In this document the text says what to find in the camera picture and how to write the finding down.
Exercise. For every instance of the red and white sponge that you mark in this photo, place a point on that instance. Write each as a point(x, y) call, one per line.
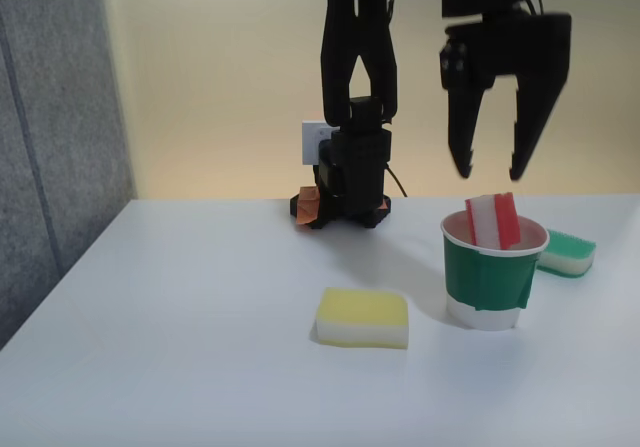
point(492, 222)

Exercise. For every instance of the green and white sponge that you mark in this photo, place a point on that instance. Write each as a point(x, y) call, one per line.
point(570, 257)

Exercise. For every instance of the small orange tape piece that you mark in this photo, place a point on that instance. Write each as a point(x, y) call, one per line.
point(385, 203)

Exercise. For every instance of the white cup with green tape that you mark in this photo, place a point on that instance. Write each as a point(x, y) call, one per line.
point(487, 282)

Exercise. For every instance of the large orange tape piece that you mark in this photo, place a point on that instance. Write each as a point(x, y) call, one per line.
point(307, 207)

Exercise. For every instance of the yellow and white sponge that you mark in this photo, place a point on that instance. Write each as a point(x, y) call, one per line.
point(362, 317)

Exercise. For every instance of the grey felt partition panel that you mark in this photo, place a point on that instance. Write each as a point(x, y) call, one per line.
point(55, 142)

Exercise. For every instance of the white wall socket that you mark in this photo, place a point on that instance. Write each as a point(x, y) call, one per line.
point(312, 139)

